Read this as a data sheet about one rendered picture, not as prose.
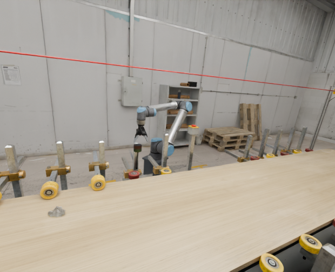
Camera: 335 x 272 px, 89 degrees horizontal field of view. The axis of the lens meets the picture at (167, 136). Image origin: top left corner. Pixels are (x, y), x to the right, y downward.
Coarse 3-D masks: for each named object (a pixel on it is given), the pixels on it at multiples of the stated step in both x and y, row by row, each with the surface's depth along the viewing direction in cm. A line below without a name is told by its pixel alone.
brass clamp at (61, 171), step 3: (66, 165) 116; (51, 168) 111; (54, 168) 111; (57, 168) 111; (60, 168) 112; (63, 168) 113; (66, 168) 114; (69, 168) 115; (48, 171) 109; (51, 171) 110; (60, 171) 112; (63, 171) 113; (66, 171) 113; (69, 171) 115; (48, 174) 110; (60, 174) 113; (63, 174) 114
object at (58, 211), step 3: (57, 207) 85; (60, 207) 88; (51, 210) 85; (54, 210) 85; (57, 210) 83; (60, 210) 85; (63, 210) 85; (48, 213) 83; (51, 213) 82; (54, 213) 83; (57, 213) 82; (60, 213) 83; (63, 213) 83; (51, 216) 82; (57, 216) 82; (60, 216) 82
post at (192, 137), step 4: (192, 136) 150; (192, 140) 151; (192, 144) 152; (192, 148) 154; (188, 152) 157; (192, 152) 155; (188, 156) 157; (192, 156) 156; (188, 160) 157; (188, 164) 158; (188, 168) 159
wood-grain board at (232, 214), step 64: (64, 192) 100; (128, 192) 105; (192, 192) 110; (256, 192) 115; (320, 192) 122; (0, 256) 62; (64, 256) 64; (128, 256) 66; (192, 256) 68; (256, 256) 70
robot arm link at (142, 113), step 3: (138, 108) 171; (141, 108) 169; (144, 108) 170; (138, 111) 170; (141, 111) 169; (144, 111) 171; (147, 111) 174; (138, 114) 171; (141, 114) 170; (144, 114) 172; (147, 114) 174; (138, 117) 171; (141, 117) 171; (144, 117) 173; (141, 120) 172
